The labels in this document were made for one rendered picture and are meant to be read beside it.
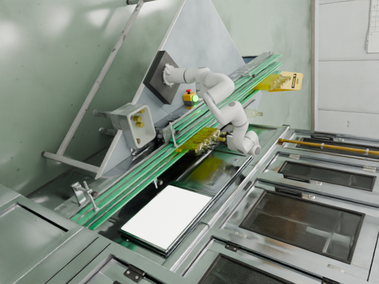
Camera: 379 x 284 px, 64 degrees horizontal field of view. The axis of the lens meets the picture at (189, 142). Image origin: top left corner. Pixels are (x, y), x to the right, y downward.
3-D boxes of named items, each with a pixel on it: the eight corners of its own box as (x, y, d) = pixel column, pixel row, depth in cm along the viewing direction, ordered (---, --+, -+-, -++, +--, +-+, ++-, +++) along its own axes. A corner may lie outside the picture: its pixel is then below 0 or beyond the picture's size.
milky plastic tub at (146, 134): (128, 147, 186) (137, 150, 180) (117, 114, 175) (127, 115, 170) (147, 134, 197) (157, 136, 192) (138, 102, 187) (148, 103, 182)
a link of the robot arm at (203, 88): (219, 71, 164) (220, 101, 169) (208, 67, 186) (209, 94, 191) (202, 72, 162) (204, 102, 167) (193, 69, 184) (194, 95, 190)
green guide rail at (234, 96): (170, 141, 196) (179, 143, 191) (169, 140, 196) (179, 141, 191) (274, 62, 313) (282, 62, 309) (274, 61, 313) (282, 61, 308)
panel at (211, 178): (118, 233, 158) (167, 257, 138) (116, 229, 157) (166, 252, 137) (210, 149, 218) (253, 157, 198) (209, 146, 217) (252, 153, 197)
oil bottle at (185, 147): (172, 151, 201) (199, 156, 188) (171, 143, 198) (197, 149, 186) (177, 147, 204) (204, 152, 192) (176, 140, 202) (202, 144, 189)
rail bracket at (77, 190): (71, 203, 156) (98, 216, 143) (59, 177, 148) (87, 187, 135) (79, 198, 159) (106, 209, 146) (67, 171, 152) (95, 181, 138)
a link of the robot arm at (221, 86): (197, 80, 163) (203, 83, 149) (218, 66, 163) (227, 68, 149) (210, 101, 168) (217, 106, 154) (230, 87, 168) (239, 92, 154)
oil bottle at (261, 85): (250, 89, 279) (280, 91, 262) (249, 83, 276) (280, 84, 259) (252, 87, 282) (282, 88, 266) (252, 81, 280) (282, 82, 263)
